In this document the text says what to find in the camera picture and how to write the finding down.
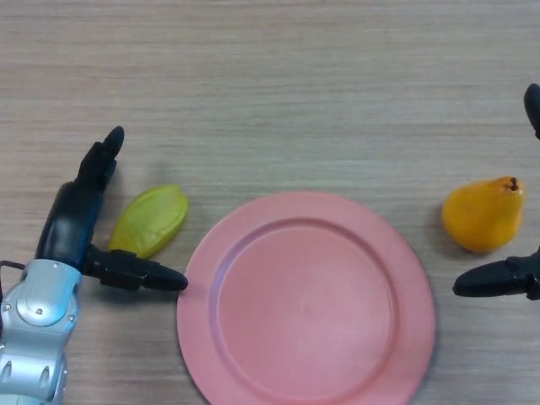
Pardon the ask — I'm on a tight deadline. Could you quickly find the orange yellow pear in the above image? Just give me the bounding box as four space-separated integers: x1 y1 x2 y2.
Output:
441 175 525 254

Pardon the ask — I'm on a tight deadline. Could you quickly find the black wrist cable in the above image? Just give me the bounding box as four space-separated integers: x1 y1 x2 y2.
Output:
0 260 27 305

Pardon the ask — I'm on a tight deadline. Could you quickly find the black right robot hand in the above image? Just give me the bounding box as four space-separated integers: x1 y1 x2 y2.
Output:
452 83 540 301

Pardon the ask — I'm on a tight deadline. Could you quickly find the yellow starfruit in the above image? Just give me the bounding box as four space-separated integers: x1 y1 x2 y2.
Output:
108 184 189 261

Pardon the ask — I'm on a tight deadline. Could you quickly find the pink round plate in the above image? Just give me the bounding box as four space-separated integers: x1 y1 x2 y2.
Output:
175 191 435 405

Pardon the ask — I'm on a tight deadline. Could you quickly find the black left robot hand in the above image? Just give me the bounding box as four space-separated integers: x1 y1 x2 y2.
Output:
34 126 189 292

